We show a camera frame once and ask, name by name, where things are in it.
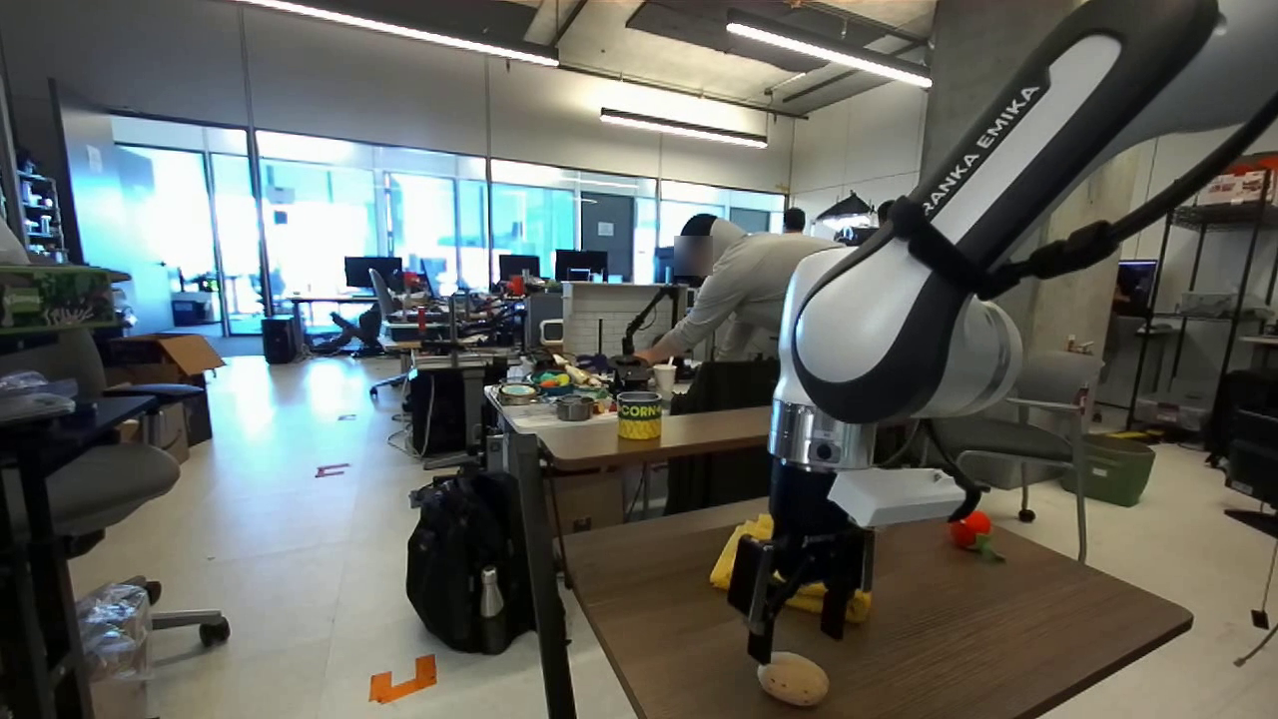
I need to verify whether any green storage crate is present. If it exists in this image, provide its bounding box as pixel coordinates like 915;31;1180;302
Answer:
1081;435;1156;507

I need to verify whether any black metal shelving rack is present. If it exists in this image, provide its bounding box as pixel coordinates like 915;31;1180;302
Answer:
1127;167;1278;463

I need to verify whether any grey office chair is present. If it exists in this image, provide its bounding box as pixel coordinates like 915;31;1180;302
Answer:
924;350;1104;559
0;330;233;656

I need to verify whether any grey office chair right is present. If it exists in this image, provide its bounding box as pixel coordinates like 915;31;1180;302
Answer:
924;350;1104;559

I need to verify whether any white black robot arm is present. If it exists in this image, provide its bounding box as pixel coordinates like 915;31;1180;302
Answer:
733;0;1219;658

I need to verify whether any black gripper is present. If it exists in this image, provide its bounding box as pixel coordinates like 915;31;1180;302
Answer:
726;463;875;661

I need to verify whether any clear plastic bottle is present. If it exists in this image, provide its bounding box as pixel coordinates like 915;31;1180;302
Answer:
76;581;151;719

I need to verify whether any yellow lidded jar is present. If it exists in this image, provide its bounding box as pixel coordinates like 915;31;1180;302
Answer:
617;391;665;443

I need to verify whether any red toy tomato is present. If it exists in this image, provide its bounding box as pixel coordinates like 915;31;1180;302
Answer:
950;509;1000;561

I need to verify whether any wooden desk behind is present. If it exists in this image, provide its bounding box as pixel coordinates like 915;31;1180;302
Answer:
488;388;767;519

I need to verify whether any cardboard box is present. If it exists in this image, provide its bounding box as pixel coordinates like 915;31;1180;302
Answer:
108;335;225;443

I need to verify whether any black backpack on floor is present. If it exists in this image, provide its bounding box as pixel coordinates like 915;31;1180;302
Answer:
408;467;537;656

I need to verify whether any yellow microfiber cloth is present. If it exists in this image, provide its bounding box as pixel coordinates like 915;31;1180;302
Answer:
709;509;875;625

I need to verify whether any beige potato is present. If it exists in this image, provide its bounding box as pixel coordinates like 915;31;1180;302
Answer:
755;652;831;706

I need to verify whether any person in grey hoodie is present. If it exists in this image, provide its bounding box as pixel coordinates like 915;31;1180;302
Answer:
643;210;831;364

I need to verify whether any grey office chair left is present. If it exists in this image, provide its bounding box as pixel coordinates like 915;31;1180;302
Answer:
0;330;233;656

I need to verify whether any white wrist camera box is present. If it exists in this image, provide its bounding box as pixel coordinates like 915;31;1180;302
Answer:
826;467;967;529

